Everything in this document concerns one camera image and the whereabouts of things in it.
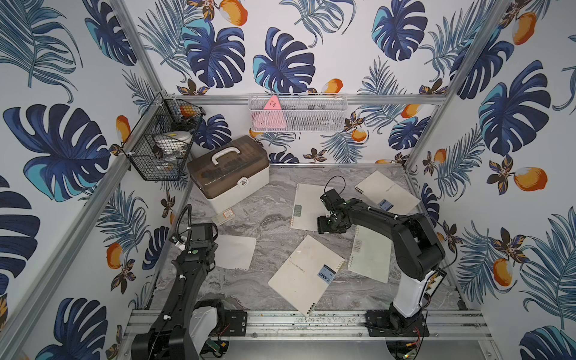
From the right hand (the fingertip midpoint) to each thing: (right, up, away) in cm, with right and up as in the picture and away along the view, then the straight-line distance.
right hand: (325, 228), depth 95 cm
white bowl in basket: (-57, +33, -16) cm, 68 cm away
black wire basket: (-66, +47, -5) cm, 81 cm away
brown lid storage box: (-39, +23, -4) cm, 46 cm away
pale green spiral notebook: (+17, -9, -7) cm, 20 cm away
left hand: (-48, -4, -13) cm, 50 cm away
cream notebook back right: (+29, +16, +15) cm, 36 cm away
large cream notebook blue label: (-10, -16, -10) cm, 21 cm away
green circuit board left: (-40, -34, -23) cm, 57 cm away
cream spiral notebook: (-7, +8, +12) cm, 16 cm away
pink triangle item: (-23, +45, -6) cm, 51 cm away
